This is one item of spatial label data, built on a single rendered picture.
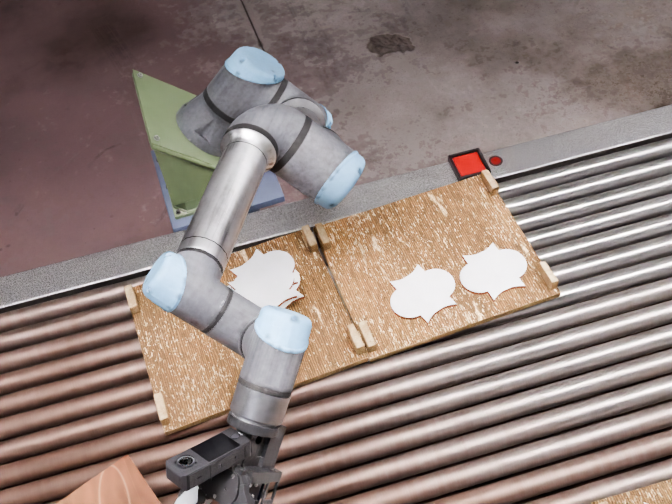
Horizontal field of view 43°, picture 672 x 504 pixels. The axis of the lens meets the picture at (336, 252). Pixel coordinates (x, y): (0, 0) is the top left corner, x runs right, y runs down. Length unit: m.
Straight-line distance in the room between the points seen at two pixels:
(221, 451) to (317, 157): 0.56
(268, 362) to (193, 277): 0.17
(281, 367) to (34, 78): 2.93
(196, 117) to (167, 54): 1.94
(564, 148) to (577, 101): 1.47
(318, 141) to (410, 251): 0.42
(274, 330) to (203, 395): 0.55
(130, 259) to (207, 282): 0.71
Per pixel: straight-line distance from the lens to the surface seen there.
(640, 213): 1.94
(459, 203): 1.87
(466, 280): 1.74
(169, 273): 1.18
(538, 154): 2.02
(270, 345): 1.13
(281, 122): 1.44
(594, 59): 3.70
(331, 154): 1.47
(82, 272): 1.92
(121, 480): 1.51
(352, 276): 1.76
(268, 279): 1.71
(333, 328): 1.69
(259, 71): 1.83
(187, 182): 1.93
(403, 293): 1.72
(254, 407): 1.14
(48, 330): 1.86
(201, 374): 1.68
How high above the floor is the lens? 2.37
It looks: 53 degrees down
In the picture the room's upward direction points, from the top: 7 degrees counter-clockwise
